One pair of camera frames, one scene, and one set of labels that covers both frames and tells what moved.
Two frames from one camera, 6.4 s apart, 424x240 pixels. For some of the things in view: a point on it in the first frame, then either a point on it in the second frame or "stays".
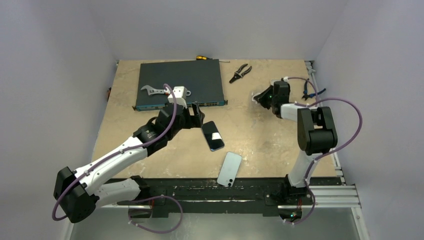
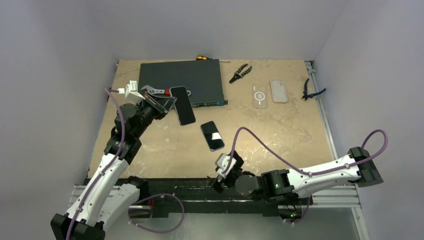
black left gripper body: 186,121 → 149,113
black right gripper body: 265,98 → 228,173
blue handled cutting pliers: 306,95 stays
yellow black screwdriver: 198,58 stays
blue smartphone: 212,135 stays
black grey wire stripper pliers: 237,75 stays
